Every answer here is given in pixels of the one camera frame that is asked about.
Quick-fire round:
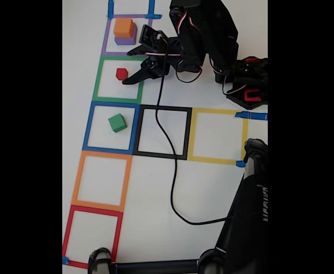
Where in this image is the green cube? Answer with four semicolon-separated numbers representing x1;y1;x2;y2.
108;113;127;133

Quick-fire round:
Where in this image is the large purple cube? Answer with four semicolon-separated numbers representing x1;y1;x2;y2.
114;24;138;46

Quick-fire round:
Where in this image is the orange cube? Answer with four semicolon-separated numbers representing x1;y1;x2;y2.
112;18;135;39

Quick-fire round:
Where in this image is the red table clamp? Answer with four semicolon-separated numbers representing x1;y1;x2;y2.
244;89;262;103

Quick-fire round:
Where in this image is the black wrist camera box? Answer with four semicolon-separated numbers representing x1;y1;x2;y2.
138;25;163;48

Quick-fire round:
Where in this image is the purple square frame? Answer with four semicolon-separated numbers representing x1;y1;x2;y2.
100;14;153;57

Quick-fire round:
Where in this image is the green square frame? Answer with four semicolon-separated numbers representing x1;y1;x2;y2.
91;56;147;104

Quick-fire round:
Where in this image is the black square frame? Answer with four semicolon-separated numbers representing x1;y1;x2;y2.
132;104;192;160

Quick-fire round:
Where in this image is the blue square frame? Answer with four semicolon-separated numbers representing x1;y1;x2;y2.
82;101;141;155

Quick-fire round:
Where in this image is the yellow square frame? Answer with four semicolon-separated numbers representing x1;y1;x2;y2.
187;107;249;166

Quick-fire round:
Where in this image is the black camera cable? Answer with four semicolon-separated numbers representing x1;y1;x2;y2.
155;37;235;226

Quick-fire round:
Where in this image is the orange square frame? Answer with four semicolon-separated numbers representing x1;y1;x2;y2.
71;150;133;212

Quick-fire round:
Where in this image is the red square frame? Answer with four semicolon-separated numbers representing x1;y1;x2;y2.
62;204;124;269

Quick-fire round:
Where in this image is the black camera tripod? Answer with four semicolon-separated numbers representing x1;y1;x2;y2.
87;138;268;274

